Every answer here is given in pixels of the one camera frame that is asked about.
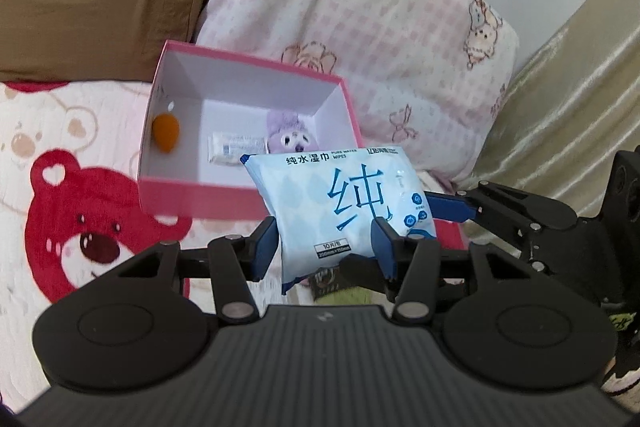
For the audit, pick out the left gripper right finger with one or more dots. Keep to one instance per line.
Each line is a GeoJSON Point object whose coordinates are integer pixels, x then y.
{"type": "Point", "coordinates": [410, 269]}

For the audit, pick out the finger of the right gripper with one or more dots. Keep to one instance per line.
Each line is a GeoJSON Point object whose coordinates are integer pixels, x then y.
{"type": "Point", "coordinates": [453, 208]}

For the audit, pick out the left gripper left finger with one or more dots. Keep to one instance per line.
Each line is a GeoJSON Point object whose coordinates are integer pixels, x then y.
{"type": "Point", "coordinates": [233, 262]}

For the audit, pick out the blue wet wipes pack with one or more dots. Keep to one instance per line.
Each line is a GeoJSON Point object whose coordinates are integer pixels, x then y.
{"type": "Point", "coordinates": [325, 203]}

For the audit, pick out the white tissue pack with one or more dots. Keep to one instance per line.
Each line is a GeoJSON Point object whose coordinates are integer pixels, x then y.
{"type": "Point", "coordinates": [229, 148]}

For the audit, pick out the orange makeup sponge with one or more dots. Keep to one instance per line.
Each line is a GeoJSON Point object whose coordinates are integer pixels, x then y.
{"type": "Point", "coordinates": [165, 132]}

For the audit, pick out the green yarn ball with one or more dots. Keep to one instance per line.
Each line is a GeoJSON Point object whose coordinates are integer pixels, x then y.
{"type": "Point", "coordinates": [328, 287]}

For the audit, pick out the purple plush toy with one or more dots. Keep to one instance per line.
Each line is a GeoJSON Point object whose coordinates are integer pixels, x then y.
{"type": "Point", "coordinates": [288, 134]}

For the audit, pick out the beige satin curtain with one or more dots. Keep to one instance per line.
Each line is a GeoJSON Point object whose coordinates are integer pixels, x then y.
{"type": "Point", "coordinates": [573, 101]}

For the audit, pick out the pink cardboard storage box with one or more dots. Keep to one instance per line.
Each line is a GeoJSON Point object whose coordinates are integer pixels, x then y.
{"type": "Point", "coordinates": [215, 91]}

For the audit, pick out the red bear blanket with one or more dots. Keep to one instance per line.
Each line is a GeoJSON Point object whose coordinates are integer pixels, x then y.
{"type": "Point", "coordinates": [70, 207]}

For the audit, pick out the pink patterned pillow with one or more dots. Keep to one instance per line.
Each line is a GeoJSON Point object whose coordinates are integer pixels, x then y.
{"type": "Point", "coordinates": [427, 75]}

